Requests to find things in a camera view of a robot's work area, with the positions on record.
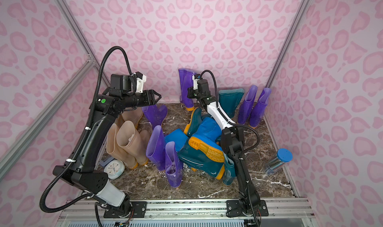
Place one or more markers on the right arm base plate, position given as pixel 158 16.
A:
pixel 237 208

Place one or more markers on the purple rain boot front right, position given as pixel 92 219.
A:
pixel 174 167

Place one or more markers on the teal rain boot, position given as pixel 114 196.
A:
pixel 230 99
pixel 229 173

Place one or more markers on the blue rain boot yellow sole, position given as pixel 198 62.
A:
pixel 204 140

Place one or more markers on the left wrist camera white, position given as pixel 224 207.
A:
pixel 138 81

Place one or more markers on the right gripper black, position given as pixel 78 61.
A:
pixel 193 93

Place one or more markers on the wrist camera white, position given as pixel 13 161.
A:
pixel 195 80
pixel 138 81

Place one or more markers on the small white alarm clock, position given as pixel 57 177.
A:
pixel 114 169

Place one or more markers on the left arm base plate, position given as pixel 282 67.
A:
pixel 128 209

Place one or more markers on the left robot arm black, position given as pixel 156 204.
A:
pixel 79 169

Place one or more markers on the left aluminium frame strut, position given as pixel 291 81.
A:
pixel 30 134

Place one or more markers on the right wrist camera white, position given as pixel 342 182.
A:
pixel 195 80

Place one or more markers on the purple rain boot small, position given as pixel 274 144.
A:
pixel 247 105
pixel 259 109

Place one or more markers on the blue cap water bottle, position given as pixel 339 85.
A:
pixel 275 163

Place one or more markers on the right aluminium frame post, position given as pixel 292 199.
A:
pixel 292 31

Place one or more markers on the purple rain boot front left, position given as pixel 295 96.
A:
pixel 155 151

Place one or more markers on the teal rain boot upright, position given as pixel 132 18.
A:
pixel 230 99

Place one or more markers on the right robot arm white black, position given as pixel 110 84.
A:
pixel 232 143

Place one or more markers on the aluminium front rail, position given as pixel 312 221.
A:
pixel 275 212

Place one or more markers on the large teal boot yellow sole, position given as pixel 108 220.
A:
pixel 199 161

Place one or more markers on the teal boot behind blue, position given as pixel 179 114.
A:
pixel 195 121

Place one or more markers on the beige rain boot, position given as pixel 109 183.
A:
pixel 116 151
pixel 133 115
pixel 134 142

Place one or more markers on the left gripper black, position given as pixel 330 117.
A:
pixel 146 97

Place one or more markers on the large purple boot back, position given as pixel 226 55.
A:
pixel 186 82

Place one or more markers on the left back aluminium post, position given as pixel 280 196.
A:
pixel 77 31

